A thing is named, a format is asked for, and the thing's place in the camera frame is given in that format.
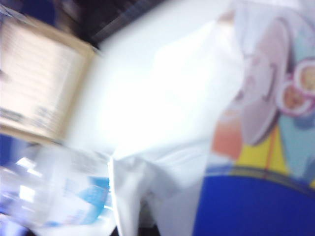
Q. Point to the clear hand sanitizer pump bottle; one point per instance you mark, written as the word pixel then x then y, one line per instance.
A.
pixel 61 186

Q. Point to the beige desk calendar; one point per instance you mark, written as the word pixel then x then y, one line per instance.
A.
pixel 37 78

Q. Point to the black keyboard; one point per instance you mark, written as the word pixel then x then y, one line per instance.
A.
pixel 118 27

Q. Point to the pulled white tissue sheet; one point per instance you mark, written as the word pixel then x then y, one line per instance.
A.
pixel 172 172

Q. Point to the blue soft tissue pack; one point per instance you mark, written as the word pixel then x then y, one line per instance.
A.
pixel 258 201

